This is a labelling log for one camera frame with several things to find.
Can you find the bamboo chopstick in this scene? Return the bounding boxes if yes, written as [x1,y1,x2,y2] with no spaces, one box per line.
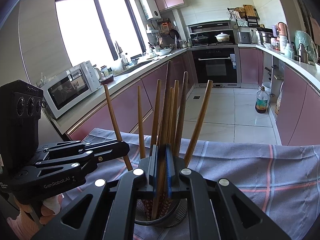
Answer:
[137,86,146,159]
[150,79,162,149]
[184,80,213,167]
[151,87,172,220]
[173,72,188,157]
[104,85,133,171]

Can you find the left hand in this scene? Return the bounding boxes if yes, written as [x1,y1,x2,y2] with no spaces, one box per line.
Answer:
[14,194,63,225]

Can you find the pink lower cabinets left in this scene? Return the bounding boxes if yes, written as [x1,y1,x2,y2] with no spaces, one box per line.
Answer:
[66,49,196,140]

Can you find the pink cabinets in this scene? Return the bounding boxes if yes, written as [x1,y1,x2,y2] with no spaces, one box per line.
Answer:
[238,44,319,146]
[66,49,196,140]

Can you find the black mesh cup holder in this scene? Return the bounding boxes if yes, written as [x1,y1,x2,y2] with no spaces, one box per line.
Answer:
[135,199,188,229]

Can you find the white microwave oven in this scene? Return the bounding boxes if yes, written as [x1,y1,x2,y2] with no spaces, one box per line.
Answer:
[42,61,101,119]

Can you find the dark red bowl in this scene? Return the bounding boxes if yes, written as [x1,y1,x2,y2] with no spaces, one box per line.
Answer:
[99,74,114,86]

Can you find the plastic oil bottle on floor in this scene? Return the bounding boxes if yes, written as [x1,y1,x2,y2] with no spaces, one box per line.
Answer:
[255,86,268,113]

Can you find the black built-in oven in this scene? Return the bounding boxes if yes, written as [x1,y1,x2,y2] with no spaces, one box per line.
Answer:
[191,45,241,87]

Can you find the grey plaid table cloth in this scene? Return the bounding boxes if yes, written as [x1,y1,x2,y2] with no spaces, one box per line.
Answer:
[62,140,319,239]

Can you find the black wok with lid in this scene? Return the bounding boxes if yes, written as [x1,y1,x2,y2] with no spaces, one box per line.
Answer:
[190,34,208,46]

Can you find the white ceramic pot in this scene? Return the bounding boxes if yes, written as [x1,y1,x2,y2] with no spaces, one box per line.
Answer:
[215,33,230,42]

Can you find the pink lower cabinets right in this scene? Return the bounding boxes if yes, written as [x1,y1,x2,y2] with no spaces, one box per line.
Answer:
[238,44,319,146]

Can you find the black range hood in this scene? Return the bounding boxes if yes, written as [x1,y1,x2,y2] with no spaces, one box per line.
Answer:
[187,20,232,34]

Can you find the white water heater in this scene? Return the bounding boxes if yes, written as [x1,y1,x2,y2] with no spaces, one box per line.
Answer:
[139,0,161,20]

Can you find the silver rice cooker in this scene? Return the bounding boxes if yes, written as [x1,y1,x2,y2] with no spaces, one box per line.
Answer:
[257,31,273,46]

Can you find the pink thermos jug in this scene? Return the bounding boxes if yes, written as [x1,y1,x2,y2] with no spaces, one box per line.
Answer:
[277,22,290,41]

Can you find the teal covered appliance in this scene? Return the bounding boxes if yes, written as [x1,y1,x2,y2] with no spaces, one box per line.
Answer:
[295,30,318,63]

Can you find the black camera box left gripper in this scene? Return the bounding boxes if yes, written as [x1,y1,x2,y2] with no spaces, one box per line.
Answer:
[1,80,43,175]

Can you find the window with dark frame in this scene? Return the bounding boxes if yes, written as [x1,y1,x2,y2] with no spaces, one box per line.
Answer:
[55,0,146,67]

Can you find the black wall storage rack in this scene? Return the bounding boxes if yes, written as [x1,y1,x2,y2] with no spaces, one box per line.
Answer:
[227,4,260,29]

